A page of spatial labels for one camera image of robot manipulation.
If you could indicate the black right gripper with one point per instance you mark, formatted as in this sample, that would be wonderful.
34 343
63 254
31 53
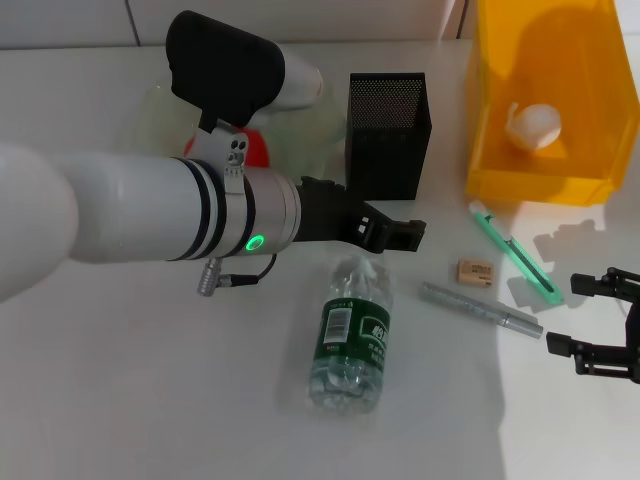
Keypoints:
635 330

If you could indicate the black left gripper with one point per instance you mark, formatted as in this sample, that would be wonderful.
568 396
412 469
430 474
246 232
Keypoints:
330 215

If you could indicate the green utility knife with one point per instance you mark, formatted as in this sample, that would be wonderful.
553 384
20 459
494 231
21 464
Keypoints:
505 240

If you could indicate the clear green-label water bottle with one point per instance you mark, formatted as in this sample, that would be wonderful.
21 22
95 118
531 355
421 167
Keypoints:
355 330

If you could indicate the white paper ball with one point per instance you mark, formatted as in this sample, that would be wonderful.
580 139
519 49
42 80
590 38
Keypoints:
532 127

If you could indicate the red-orange fruit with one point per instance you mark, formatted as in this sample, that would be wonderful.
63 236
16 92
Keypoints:
257 150

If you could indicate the white and silver left arm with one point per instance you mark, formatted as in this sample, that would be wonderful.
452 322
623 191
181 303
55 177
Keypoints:
125 210

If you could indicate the black mesh pen holder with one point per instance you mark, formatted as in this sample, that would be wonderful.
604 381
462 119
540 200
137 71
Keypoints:
387 160

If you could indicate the beige eraser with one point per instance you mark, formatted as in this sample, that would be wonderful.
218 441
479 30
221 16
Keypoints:
476 271

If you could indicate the silver pen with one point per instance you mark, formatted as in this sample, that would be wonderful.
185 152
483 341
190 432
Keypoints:
470 302

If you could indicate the green glass fruit plate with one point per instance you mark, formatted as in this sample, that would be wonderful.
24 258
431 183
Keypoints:
332 125

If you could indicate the yellow plastic bin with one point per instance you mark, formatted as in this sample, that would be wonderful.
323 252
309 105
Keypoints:
590 75

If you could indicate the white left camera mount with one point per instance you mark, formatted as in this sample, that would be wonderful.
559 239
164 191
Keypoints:
225 150

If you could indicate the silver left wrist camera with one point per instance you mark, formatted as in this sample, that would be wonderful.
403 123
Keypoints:
220 65

